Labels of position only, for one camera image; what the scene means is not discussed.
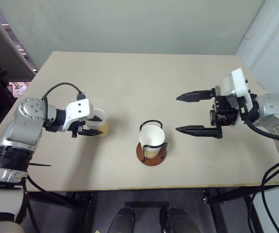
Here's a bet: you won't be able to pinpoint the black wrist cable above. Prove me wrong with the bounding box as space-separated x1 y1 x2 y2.
238 98 279 140
41 82 87 100

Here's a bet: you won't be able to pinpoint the white leaning board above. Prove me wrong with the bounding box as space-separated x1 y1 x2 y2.
0 0 37 83

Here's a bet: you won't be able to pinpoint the black hanging cables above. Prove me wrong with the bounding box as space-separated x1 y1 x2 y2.
247 162 279 233

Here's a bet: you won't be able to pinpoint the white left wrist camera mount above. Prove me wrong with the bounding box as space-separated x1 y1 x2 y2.
62 98 94 132

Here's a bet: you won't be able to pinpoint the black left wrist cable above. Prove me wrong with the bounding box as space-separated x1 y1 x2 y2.
41 82 87 100

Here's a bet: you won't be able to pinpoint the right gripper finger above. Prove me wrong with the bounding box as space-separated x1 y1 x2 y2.
175 124 223 140
176 88 216 102

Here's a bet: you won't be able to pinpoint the white paper cup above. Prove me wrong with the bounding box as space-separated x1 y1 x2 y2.
86 109 110 137
139 125 166 159

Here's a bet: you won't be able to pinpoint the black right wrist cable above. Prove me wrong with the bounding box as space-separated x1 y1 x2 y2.
238 98 279 140

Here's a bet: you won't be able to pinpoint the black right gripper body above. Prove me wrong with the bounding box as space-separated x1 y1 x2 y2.
209 85 242 127

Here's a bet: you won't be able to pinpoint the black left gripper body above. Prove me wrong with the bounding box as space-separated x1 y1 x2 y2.
67 120 87 138

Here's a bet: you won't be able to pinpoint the black wire cup holder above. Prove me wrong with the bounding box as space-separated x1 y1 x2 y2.
136 119 169 167

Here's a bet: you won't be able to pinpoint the dark rounded shape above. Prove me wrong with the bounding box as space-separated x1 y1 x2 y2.
159 206 198 233
107 206 136 233

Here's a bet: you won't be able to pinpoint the black metal table frame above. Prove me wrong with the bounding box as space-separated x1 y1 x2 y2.
27 186 279 233

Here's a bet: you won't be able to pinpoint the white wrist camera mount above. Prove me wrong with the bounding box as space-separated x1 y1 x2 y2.
221 67 254 129
62 98 94 132

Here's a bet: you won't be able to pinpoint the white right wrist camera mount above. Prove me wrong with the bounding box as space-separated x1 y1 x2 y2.
221 67 254 129

